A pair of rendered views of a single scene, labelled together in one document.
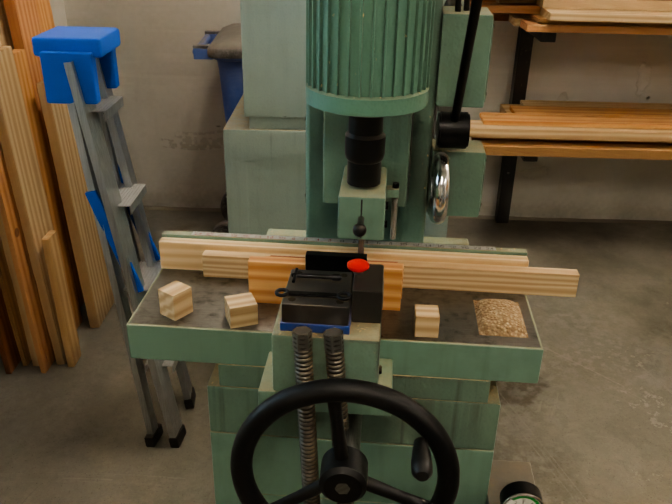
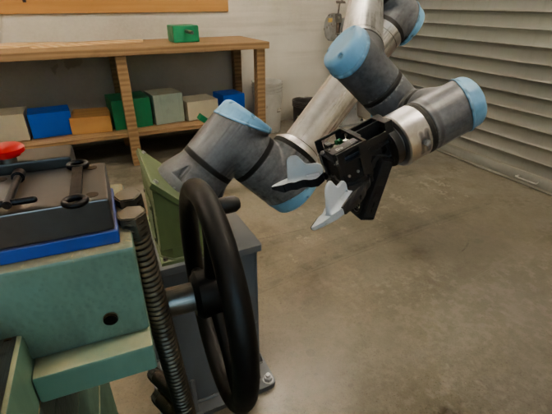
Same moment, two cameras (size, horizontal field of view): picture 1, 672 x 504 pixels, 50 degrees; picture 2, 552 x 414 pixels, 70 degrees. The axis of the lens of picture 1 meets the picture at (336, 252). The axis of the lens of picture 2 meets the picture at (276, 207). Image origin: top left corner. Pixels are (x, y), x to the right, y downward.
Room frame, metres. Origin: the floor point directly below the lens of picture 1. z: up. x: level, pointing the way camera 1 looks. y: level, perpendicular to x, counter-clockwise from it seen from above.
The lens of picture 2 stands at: (0.80, 0.37, 1.14)
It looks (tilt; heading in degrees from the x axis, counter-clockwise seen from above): 28 degrees down; 243
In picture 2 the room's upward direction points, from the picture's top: straight up
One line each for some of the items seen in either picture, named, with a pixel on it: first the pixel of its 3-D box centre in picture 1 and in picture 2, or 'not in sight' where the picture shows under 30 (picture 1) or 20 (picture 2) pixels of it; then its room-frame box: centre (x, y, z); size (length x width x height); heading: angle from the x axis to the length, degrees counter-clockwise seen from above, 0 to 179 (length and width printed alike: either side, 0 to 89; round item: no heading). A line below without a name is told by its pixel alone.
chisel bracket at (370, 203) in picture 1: (364, 205); not in sight; (1.05, -0.04, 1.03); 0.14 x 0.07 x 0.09; 176
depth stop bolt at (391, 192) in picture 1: (391, 210); not in sight; (1.09, -0.09, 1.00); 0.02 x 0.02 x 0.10; 86
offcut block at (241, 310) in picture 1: (241, 310); not in sight; (0.91, 0.14, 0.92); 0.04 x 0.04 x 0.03; 21
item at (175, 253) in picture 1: (340, 262); not in sight; (1.05, -0.01, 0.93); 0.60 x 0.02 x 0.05; 86
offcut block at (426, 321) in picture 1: (426, 320); not in sight; (0.89, -0.13, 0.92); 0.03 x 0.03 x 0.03; 88
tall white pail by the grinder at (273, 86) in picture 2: not in sight; (267, 106); (-0.84, -3.09, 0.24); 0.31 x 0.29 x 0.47; 179
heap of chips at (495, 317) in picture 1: (500, 313); not in sight; (0.93, -0.25, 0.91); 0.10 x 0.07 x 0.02; 176
